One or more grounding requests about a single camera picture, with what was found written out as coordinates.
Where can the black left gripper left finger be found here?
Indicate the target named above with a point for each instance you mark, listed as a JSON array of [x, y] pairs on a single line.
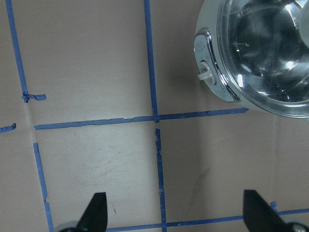
[[94, 218]]

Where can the clear glass pot lid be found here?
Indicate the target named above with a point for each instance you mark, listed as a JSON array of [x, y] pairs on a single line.
[[262, 49]]

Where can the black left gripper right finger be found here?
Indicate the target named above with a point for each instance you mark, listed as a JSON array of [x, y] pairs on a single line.
[[258, 216]]

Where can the white steel cooking pot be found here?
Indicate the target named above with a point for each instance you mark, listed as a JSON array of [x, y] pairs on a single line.
[[214, 73]]

